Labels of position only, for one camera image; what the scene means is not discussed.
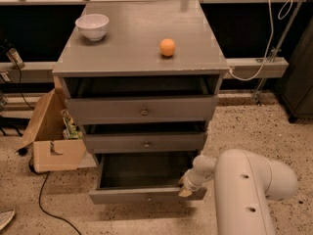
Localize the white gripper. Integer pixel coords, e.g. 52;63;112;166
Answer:
178;155;216;198

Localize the grey bottom drawer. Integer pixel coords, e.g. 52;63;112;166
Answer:
89;151;206;204

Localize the grey drawer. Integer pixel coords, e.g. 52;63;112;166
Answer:
89;151;206;204
84;132;207;154
66;96;218;125

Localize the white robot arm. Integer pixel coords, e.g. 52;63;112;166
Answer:
178;149;298;235

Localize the grey top drawer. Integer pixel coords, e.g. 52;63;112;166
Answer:
66;96;218;125

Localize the grey middle drawer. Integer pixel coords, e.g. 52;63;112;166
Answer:
84;132;207;154

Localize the grey drawer cabinet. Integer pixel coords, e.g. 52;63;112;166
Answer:
52;0;230;159

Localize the green packet in box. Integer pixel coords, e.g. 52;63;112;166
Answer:
61;110;82;140

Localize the cardboard box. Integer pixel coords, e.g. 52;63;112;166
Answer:
18;77;97;172

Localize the orange fruit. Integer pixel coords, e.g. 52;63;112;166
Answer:
159;38;176;57

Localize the dark grey cabinet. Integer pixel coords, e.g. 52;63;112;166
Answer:
276;19;313;123

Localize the metal stand pole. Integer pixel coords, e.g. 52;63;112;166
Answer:
252;0;313;106

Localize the white shoe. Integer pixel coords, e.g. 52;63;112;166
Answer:
0;210;16;231

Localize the white bowl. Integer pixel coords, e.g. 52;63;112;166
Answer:
75;14;110;41

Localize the black floor cable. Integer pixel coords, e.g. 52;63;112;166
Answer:
28;157;82;235

